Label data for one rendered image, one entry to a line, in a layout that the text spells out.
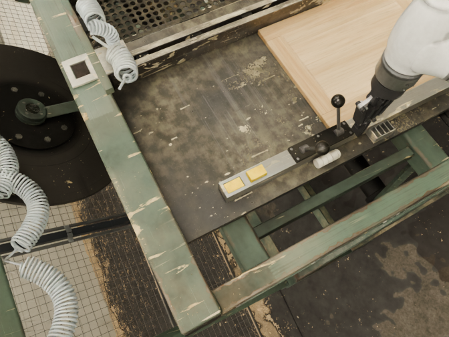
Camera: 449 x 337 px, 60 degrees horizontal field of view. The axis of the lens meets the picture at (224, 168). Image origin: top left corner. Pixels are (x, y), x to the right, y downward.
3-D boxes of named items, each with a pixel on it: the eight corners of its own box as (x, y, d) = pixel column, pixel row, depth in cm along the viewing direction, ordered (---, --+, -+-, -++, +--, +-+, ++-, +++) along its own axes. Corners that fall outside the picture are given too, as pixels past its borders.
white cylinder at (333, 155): (317, 170, 113) (339, 158, 114) (320, 166, 110) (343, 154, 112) (311, 162, 114) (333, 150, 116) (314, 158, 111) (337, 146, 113)
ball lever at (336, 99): (348, 135, 112) (348, 94, 104) (337, 140, 111) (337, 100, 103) (339, 129, 115) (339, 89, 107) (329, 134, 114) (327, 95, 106)
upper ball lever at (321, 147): (310, 152, 112) (335, 151, 99) (298, 158, 111) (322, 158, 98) (305, 140, 111) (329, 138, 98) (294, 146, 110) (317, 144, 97)
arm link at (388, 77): (439, 65, 77) (423, 84, 82) (409, 34, 80) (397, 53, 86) (403, 83, 75) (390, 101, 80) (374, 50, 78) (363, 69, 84)
